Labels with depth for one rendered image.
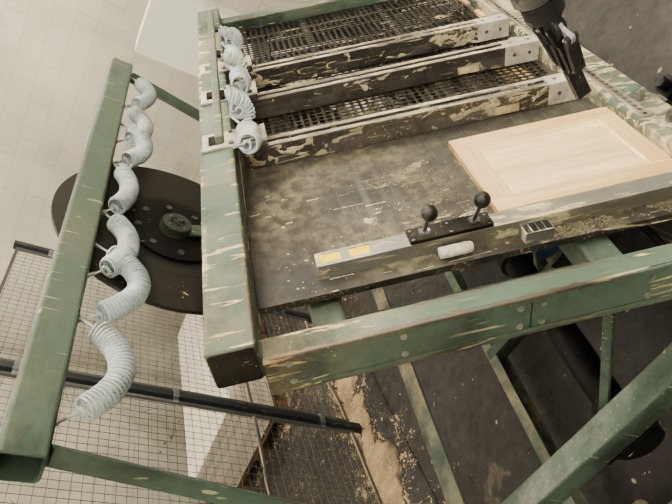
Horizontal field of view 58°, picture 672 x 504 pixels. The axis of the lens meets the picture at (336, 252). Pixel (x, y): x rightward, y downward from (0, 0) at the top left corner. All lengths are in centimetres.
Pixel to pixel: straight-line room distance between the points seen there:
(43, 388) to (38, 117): 565
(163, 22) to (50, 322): 394
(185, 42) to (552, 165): 406
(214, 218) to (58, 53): 544
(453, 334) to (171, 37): 440
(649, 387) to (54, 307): 152
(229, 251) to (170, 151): 566
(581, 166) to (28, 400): 143
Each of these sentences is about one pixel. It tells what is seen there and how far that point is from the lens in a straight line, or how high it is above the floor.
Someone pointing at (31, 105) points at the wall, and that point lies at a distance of 699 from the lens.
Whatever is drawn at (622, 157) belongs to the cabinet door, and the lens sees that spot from 176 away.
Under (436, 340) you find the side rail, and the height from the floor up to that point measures 148.
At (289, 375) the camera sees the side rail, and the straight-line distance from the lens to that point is 123.
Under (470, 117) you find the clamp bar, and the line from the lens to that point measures 194.
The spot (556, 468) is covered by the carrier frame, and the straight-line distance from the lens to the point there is 193.
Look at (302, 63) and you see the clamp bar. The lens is 237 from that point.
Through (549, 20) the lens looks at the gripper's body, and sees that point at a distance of 123.
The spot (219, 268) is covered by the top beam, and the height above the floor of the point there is 188.
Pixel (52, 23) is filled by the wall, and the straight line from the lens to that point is 680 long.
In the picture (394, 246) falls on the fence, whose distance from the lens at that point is 139.
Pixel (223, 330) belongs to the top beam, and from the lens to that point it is 120.
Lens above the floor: 221
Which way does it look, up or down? 24 degrees down
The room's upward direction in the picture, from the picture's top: 73 degrees counter-clockwise
